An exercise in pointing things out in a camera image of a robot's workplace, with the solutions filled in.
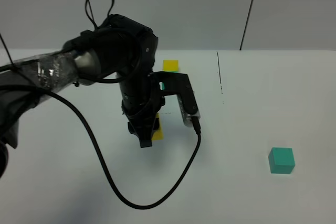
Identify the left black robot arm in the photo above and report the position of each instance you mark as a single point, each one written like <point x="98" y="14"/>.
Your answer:
<point x="120" y="50"/>

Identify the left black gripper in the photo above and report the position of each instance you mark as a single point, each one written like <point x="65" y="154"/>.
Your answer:
<point x="139" y="96"/>

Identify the yellow template block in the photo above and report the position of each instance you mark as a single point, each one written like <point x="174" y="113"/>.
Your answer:
<point x="171" y="65"/>

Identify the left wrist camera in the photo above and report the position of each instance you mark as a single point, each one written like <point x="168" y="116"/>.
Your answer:
<point x="178" y="84"/>

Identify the teal template block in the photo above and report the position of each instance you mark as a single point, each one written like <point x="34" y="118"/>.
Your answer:
<point x="162" y="87"/>

